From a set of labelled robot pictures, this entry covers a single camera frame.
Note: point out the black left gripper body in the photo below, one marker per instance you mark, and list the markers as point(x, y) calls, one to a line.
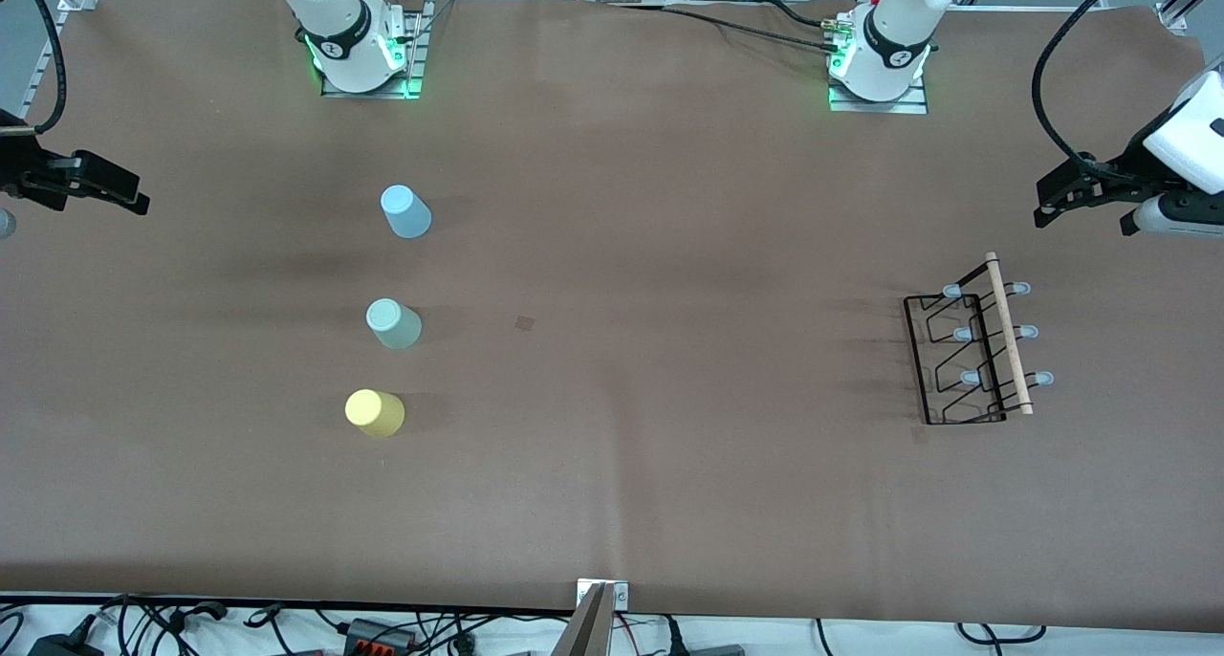
point(1125, 172)

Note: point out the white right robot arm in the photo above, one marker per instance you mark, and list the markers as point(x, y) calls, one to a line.
point(335, 20)

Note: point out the perforated aluminium side rail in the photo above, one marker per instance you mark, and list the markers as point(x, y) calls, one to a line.
point(43, 58)

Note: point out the metal camera post bracket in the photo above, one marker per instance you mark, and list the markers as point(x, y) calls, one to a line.
point(620, 595)

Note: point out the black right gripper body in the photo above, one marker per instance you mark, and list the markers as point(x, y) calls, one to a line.
point(19, 166)

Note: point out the black power adapter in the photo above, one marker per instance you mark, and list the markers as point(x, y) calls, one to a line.
point(62, 646)

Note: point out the pale blue plastic cup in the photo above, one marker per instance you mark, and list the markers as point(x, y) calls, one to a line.
point(405, 212)

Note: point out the aluminium left arm base plate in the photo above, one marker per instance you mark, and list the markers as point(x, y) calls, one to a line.
point(880, 106)

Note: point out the yellow plastic cup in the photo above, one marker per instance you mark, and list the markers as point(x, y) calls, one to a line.
point(374, 414)

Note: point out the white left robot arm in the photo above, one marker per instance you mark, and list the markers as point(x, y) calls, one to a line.
point(889, 39)

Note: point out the black orange connector block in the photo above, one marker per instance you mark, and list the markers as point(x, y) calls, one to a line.
point(378, 635)

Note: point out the black power plug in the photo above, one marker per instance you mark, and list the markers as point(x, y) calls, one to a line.
point(674, 637)

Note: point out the beige camera post beam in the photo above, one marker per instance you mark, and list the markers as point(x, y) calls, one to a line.
point(585, 632)

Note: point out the pale green plastic cup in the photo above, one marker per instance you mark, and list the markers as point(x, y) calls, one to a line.
point(393, 325)

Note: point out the brown table mat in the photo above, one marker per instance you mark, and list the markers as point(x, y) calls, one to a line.
point(669, 493)

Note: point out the aluminium corner bracket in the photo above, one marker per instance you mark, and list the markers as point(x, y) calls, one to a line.
point(1186, 6)

